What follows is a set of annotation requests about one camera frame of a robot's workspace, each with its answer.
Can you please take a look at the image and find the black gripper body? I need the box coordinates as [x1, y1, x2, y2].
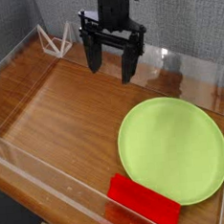
[78, 5, 146, 56]

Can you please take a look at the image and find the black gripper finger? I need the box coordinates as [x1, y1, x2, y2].
[122, 44, 139, 84]
[84, 38, 102, 73]

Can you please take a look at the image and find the red rectangular block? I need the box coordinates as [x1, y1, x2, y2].
[107, 173, 181, 224]

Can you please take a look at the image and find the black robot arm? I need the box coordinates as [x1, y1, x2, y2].
[78, 0, 146, 84]

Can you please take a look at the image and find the green round plate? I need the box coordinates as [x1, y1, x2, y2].
[118, 97, 224, 206]

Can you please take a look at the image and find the black box under table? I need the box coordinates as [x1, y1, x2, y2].
[0, 190, 43, 224]

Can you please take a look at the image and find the clear acrylic enclosure wall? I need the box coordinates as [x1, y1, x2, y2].
[0, 23, 224, 224]

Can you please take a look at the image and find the clear acrylic corner bracket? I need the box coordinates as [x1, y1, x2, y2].
[36, 23, 74, 59]

